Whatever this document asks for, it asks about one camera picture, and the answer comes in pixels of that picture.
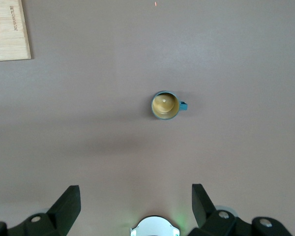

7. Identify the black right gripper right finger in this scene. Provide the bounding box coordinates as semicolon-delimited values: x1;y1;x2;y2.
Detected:
191;183;293;236

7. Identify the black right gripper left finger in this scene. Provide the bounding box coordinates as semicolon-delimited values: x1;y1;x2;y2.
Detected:
0;185;81;236

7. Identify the dark teal ribbed cup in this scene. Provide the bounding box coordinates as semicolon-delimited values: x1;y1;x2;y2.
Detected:
151;90;189;120

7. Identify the brown table mat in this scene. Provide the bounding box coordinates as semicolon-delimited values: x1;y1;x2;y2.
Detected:
0;0;295;236

